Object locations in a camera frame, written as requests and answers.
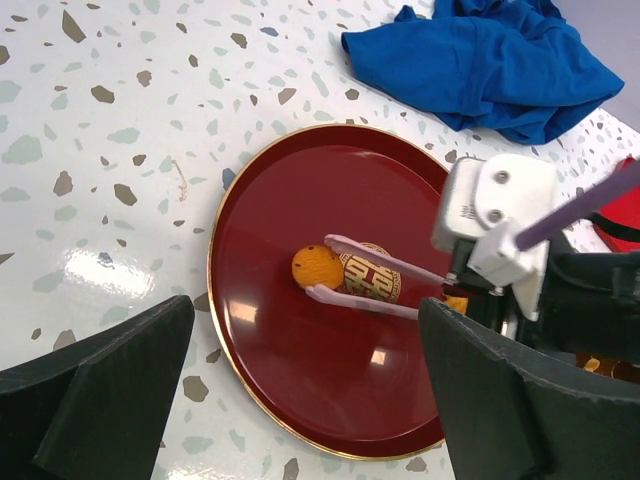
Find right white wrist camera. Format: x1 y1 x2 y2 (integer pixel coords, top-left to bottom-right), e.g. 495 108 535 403
432 154 558 321

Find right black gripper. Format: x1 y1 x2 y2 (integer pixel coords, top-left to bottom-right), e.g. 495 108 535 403
452 234 639 353

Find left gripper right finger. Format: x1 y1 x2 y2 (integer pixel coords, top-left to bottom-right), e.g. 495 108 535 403
418 298 639 479

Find round cookie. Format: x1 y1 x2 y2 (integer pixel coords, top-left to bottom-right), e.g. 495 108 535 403
291 245 344 290

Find blue crumpled cloth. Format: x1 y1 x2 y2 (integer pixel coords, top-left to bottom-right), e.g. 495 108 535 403
341 1 624 145

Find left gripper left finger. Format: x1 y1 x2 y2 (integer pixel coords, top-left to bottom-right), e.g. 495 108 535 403
1 295 195 479

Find round dark red tray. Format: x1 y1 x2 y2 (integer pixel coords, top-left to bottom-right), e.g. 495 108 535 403
207 124 450 460

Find red square box lid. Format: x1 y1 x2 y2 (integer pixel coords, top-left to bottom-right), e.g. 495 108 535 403
592 156 639 253

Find pink metal tongs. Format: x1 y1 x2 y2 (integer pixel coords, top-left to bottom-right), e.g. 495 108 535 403
304 234 450 321

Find flower cookie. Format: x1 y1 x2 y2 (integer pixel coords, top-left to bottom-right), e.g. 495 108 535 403
443 295 469 315

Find red compartment cookie box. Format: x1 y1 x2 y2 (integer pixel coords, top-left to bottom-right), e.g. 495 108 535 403
576 352 640 384

